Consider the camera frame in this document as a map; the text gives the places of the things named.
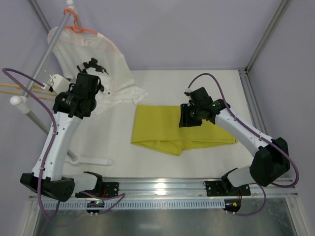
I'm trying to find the yellow-green trousers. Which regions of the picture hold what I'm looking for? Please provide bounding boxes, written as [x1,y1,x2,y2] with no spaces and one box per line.
[131,105,238,156]

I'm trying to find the yellow velvet hanger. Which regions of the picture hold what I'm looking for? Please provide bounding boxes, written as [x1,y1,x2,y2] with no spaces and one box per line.
[0,82,56,102]

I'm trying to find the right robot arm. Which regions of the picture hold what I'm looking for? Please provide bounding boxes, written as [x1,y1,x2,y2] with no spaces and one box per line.
[179,87,290,195]

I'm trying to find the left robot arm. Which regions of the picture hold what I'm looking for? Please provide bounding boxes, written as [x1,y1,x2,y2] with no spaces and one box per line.
[20,73,102,202]

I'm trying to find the orange plastic hanger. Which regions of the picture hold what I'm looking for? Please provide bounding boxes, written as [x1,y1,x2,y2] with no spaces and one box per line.
[63,8,98,35]

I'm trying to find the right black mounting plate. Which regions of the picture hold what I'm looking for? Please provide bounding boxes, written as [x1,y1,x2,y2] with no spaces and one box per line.
[203,180,251,197]

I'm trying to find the black mounting plate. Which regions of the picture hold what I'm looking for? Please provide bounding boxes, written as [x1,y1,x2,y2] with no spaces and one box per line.
[203,180,251,197]
[102,182,119,198]

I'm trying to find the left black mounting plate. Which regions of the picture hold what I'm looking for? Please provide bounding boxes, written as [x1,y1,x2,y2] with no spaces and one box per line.
[102,182,119,198]

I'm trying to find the white printed t-shirt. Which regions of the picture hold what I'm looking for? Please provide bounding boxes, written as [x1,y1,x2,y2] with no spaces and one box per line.
[53,29,148,115]

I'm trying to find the grey clothes rack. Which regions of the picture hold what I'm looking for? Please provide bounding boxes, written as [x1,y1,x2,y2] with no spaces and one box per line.
[9,0,113,167]

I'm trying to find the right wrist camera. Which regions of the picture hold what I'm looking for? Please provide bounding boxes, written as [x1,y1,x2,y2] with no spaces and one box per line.
[184,88,192,99]

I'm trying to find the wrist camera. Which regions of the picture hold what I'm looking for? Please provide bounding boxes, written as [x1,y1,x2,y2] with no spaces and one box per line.
[41,74,70,94]
[184,88,192,99]

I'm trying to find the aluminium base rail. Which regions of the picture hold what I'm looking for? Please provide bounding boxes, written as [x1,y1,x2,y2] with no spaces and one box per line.
[105,177,298,200]

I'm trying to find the slotted cable duct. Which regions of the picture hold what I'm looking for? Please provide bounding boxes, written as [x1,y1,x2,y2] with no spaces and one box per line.
[43,199,225,210]

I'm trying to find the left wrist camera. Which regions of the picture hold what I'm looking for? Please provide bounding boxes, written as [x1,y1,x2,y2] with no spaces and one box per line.
[41,74,70,94]

